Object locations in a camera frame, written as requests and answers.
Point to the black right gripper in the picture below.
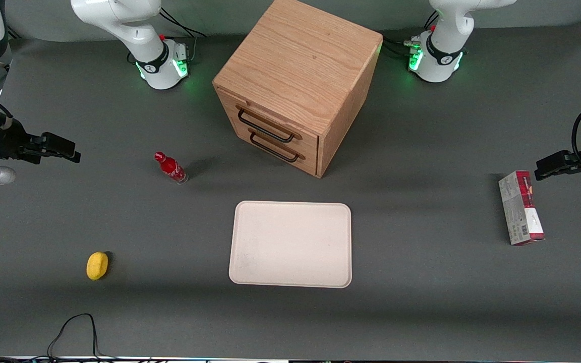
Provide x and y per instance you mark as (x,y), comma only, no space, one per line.
(7,140)

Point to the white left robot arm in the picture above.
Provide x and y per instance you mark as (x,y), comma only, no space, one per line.
(447,30)

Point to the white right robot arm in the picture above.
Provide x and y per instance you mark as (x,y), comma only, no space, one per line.
(119,20)

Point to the oak wooden drawer cabinet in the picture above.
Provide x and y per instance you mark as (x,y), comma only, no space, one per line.
(300,55)

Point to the red plaid cardboard box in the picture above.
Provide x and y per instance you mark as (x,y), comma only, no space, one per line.
(520,212)

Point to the red cola bottle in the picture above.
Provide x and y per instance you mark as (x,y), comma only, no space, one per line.
(171,169)

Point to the yellow lemon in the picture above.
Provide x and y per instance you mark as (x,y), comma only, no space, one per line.
(97,265)

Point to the beige rectangular tray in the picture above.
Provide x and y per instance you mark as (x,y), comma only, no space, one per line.
(290,244)

